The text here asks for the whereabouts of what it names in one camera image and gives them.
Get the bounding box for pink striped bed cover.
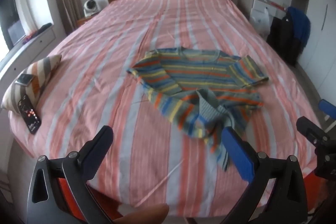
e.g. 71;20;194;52
9;0;317;217

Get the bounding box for white side desk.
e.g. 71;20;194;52
238;0;287;18

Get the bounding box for white plastic bag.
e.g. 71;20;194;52
249;8;271;39

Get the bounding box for striped throw pillow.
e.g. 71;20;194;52
1;55;62;114

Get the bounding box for striped knit sweater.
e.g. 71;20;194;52
127;47;268;170

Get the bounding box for silver smartphone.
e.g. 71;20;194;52
15;73;35;86

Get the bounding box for blue garment on rack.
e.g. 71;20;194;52
287;6;311;48

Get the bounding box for white drawer cabinet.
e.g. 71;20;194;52
1;26;58;94

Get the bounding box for black garment on rack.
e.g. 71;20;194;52
266;14;303;67

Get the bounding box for black remote control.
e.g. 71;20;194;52
18;94;42;134

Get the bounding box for white small fan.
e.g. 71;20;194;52
83;0;100;18

